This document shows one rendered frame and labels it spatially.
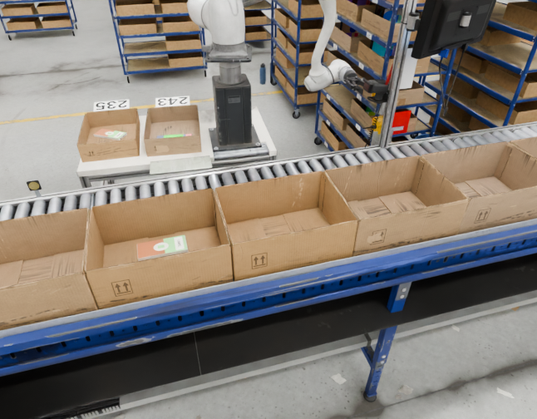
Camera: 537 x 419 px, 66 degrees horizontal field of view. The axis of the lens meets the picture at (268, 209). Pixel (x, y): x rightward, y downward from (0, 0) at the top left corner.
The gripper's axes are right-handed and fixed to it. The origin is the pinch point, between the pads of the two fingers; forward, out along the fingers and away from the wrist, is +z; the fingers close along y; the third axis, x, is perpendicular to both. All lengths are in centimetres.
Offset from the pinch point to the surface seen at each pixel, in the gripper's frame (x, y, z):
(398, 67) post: -22.4, -1.0, 30.5
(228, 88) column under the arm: -12, -79, 8
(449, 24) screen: -44, 12, 42
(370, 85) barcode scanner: -13.6, -12.0, 26.3
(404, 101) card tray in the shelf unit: 18.2, 38.7, -16.4
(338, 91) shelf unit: 41, 30, -95
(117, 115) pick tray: 13, -136, -33
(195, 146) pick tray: 16, -98, 9
